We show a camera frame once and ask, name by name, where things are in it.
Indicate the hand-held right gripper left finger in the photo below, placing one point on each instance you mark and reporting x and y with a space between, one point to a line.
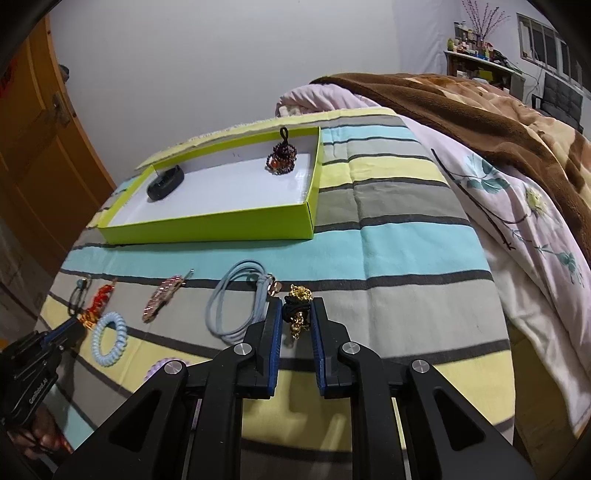
276 332

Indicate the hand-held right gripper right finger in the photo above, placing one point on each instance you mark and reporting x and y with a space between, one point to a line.
316 341

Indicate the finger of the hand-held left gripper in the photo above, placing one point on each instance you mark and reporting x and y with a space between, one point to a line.
62 331

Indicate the orange-red scrunchie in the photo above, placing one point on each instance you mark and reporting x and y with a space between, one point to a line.
87 318

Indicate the pink rhinestone hair clip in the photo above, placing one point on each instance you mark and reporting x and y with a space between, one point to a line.
159 297

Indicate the green cardboard box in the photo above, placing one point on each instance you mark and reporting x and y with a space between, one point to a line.
221 189

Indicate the person's left hand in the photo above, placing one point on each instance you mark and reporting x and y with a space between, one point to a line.
46 436

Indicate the striped bed sheet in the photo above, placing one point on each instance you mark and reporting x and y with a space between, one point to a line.
406 240

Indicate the wooden door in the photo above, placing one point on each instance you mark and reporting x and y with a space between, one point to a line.
37 184

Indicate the black wristband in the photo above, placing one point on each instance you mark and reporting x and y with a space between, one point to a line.
159 191

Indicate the cream plush cloth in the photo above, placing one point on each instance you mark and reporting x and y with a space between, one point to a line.
291 110

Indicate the door latch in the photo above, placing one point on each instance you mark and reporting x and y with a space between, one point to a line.
57 108

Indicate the pink floral quilt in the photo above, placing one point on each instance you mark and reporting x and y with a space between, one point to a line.
508 217

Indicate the brown fleece blanket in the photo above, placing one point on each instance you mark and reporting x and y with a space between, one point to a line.
461 106

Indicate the row of bottles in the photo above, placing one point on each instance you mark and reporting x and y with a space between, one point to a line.
471 44

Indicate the black chair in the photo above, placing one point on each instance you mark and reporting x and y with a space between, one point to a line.
561 99

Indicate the decorative flower branches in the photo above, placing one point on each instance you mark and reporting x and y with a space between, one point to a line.
485 18

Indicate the window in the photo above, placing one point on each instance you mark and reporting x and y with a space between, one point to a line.
549 46

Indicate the white wall shelf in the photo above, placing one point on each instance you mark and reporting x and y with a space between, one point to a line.
485 69

